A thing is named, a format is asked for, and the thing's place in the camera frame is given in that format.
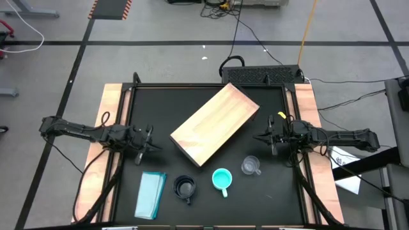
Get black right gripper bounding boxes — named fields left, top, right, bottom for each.
left=252, top=114, right=293, bottom=157

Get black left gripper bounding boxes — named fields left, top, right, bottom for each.
left=127, top=124, right=163, bottom=166

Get black mug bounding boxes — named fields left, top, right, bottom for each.
left=173, top=174, right=196, bottom=206

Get teal mug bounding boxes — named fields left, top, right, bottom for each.
left=211, top=167, right=233, bottom=199

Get clear glass mug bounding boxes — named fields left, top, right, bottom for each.
left=240, top=155, right=262, bottom=176

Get light blue folded cloth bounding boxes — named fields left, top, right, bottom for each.
left=134, top=171, right=168, bottom=220

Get black perforated computer case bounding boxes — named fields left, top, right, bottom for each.
left=220, top=65, right=304, bottom=86

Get wooden side board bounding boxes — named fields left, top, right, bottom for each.
left=286, top=83, right=345, bottom=224
left=72, top=83, right=132, bottom=224

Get white paper sheet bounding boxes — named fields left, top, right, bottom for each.
left=327, top=145, right=362, bottom=195

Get black metal beam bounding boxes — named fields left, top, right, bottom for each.
left=332, top=146, right=402, bottom=181

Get grey desk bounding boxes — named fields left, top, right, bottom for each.
left=379, top=78, right=409, bottom=230

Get grey equipment case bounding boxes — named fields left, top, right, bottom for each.
left=233, top=0, right=290, bottom=7

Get black device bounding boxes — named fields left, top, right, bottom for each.
left=397, top=77, right=409, bottom=112

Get black mat with hazard stripes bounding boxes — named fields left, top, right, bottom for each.
left=88, top=0, right=133, bottom=20

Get grey metal foot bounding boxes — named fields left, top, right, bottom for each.
left=0, top=88, right=19, bottom=98

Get grey metal stand leg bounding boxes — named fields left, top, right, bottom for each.
left=0, top=0, right=61, bottom=19

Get red and black cart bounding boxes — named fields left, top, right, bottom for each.
left=0, top=19, right=15, bottom=60

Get black cable bundle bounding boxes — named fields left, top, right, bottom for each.
left=72, top=147, right=125, bottom=224
left=289, top=149, right=344, bottom=226

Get black aluminium table frame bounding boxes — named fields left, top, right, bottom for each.
left=72, top=72, right=346, bottom=230

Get black floor cable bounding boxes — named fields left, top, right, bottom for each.
left=219, top=12, right=246, bottom=77
left=306, top=75, right=409, bottom=84
left=318, top=90, right=387, bottom=112
left=236, top=17, right=285, bottom=66

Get yellow floor cable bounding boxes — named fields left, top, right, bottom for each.
left=297, top=0, right=319, bottom=66

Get black cable tangle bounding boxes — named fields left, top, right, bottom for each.
left=200, top=0, right=243, bottom=20

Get white floor cable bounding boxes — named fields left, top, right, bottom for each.
left=0, top=0, right=45, bottom=54

